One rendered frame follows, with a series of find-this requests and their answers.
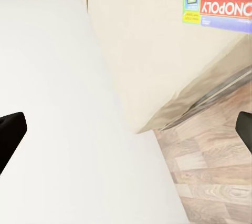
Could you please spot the bed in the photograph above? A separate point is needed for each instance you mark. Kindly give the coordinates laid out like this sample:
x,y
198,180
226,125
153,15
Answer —
x,y
165,71

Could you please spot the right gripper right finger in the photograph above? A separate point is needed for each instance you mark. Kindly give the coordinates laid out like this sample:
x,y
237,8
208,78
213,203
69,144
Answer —
x,y
244,128

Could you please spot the board game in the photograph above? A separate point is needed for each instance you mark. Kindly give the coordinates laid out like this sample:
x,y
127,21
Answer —
x,y
233,15

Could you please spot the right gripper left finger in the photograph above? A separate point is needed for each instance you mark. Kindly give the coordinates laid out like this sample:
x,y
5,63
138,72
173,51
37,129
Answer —
x,y
12,129

